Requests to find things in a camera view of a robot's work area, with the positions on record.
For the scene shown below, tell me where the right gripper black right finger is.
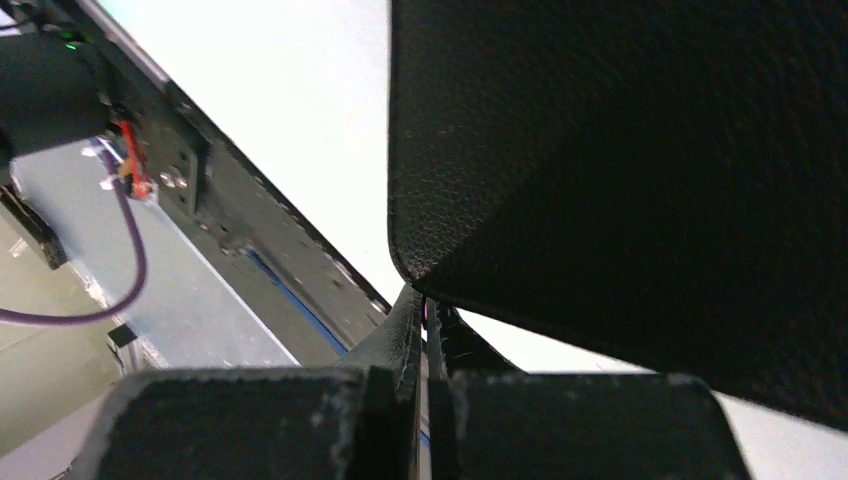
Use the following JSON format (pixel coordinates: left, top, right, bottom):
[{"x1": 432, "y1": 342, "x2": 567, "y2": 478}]
[{"x1": 427, "y1": 301, "x2": 518, "y2": 479}]

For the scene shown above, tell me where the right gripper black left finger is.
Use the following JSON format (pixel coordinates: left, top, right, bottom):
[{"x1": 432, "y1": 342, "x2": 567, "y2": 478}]
[{"x1": 339, "y1": 285, "x2": 424, "y2": 479}]

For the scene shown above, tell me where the black zippered tool case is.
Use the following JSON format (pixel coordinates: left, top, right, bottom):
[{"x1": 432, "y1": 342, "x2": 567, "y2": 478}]
[{"x1": 388, "y1": 1, "x2": 847, "y2": 430}]

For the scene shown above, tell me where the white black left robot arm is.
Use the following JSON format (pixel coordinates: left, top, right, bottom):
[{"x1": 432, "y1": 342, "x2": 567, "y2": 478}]
[{"x1": 1, "y1": 32, "x2": 111, "y2": 170}]

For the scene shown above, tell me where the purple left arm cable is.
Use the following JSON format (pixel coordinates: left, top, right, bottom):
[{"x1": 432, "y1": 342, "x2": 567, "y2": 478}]
[{"x1": 0, "y1": 142, "x2": 150, "y2": 329}]

